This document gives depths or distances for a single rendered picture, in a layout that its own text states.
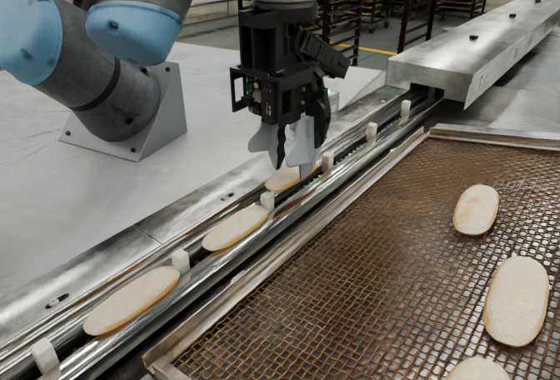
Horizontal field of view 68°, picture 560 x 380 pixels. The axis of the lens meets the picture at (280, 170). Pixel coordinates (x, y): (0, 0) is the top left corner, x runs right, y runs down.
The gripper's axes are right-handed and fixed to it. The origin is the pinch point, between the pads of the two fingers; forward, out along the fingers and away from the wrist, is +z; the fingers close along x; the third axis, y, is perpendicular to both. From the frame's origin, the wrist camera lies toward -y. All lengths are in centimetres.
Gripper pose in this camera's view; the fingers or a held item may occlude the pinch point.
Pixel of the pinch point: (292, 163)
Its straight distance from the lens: 54.5
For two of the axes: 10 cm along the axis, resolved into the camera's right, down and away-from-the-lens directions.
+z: 0.0, 8.7, 5.0
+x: 7.8, 3.1, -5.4
